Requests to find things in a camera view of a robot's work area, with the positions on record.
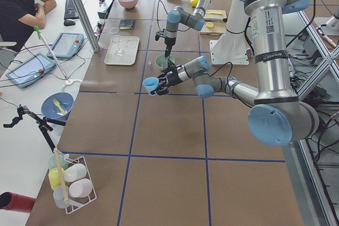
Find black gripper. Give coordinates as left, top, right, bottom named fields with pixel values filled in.
left=153, top=65, right=189, bottom=96
left=155, top=29, right=177, bottom=70

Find light green bowl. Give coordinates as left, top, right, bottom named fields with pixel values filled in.
left=155, top=54, right=175, bottom=70

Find light blue plastic cup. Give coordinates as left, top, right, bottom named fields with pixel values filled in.
left=142, top=77, right=159, bottom=96

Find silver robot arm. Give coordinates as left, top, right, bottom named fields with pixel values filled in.
left=155, top=0, right=212, bottom=70
left=146, top=0, right=319, bottom=146

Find blue bowl with fork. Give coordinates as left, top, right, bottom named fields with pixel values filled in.
left=41, top=92, right=74, bottom=121

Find cream bear tray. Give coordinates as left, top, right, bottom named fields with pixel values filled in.
left=104, top=35, right=139, bottom=66

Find clear wine glass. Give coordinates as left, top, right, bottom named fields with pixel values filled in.
left=110, top=27, right=124, bottom=56

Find grey folded cloth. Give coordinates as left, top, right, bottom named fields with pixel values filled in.
left=118, top=19, right=136, bottom=30

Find half lemon slice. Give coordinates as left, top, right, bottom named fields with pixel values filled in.
left=206, top=22, right=214, bottom=29

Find wooden cutting board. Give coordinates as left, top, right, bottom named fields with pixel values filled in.
left=199, top=10, right=227, bottom=35

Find yellow lemon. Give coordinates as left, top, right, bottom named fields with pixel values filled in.
left=190, top=0, right=199, bottom=7

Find yellow plastic knife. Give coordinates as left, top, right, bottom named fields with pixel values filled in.
left=206, top=10, right=224, bottom=15

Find blue teach pendant far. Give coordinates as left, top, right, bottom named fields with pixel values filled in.
left=51, top=33, right=84, bottom=59

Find blue teach pendant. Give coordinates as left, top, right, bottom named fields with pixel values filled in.
left=5, top=53, right=56, bottom=88
left=51, top=33, right=84, bottom=59

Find black computer mouse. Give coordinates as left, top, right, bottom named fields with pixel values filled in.
left=64, top=19, right=76, bottom=26

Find black keyboard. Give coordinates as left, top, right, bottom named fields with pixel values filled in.
left=64, top=0, right=79, bottom=20

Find blue teach pendant near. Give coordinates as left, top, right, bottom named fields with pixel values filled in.
left=5, top=53, right=56, bottom=88

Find seated person black shirt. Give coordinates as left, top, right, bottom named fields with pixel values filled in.
left=1, top=0, right=57, bottom=52

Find red cylinder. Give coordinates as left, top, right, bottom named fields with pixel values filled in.
left=1, top=192, right=36, bottom=213

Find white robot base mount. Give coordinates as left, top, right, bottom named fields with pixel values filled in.
left=210, top=0, right=249, bottom=65

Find black camera tripod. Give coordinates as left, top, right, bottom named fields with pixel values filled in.
left=2, top=104, right=67, bottom=154

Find aluminium frame post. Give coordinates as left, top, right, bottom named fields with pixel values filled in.
left=73, top=0, right=100, bottom=52

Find white wire cup rack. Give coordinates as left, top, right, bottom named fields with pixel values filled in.
left=48, top=148, right=97, bottom=214

